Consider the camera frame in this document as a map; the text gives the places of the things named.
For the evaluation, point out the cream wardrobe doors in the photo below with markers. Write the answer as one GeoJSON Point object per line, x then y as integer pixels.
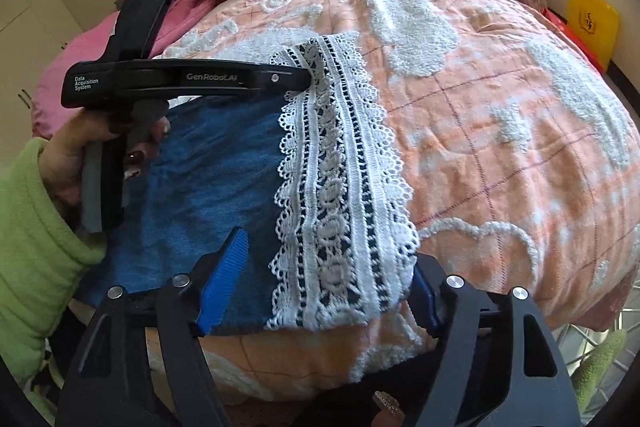
{"type": "Point", "coordinates": [33, 33]}

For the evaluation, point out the green fleece left sleeve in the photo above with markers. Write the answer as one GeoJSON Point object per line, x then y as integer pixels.
{"type": "Point", "coordinates": [42, 263]}

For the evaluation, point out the yellow paper bag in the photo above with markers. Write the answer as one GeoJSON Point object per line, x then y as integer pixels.
{"type": "Point", "coordinates": [596, 24]}

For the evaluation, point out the white wire rack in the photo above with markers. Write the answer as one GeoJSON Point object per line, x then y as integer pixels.
{"type": "Point", "coordinates": [575, 343]}

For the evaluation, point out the person's right hand thumb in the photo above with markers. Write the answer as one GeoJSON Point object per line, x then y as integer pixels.
{"type": "Point", "coordinates": [390, 413]}

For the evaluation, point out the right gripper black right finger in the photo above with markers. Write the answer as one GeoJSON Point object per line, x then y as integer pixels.
{"type": "Point", "coordinates": [425, 299]}

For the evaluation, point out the orange white patterned bedspread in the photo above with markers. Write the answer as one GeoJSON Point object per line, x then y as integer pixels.
{"type": "Point", "coordinates": [522, 162]}

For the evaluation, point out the green fleece right sleeve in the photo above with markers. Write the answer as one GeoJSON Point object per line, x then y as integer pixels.
{"type": "Point", "coordinates": [592, 370]}

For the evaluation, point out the person's left hand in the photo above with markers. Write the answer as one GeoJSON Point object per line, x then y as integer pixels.
{"type": "Point", "coordinates": [61, 160]}

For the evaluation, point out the blue denim lace-trimmed pants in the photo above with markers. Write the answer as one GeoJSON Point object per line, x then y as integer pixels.
{"type": "Point", "coordinates": [314, 178]}

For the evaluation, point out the red box by wall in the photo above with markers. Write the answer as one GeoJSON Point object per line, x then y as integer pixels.
{"type": "Point", "coordinates": [563, 28]}

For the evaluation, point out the green fleece sleeve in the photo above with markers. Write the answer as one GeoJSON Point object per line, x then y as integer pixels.
{"type": "Point", "coordinates": [42, 263]}
{"type": "Point", "coordinates": [592, 370]}

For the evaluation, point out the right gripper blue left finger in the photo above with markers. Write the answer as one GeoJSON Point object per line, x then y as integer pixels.
{"type": "Point", "coordinates": [216, 275]}

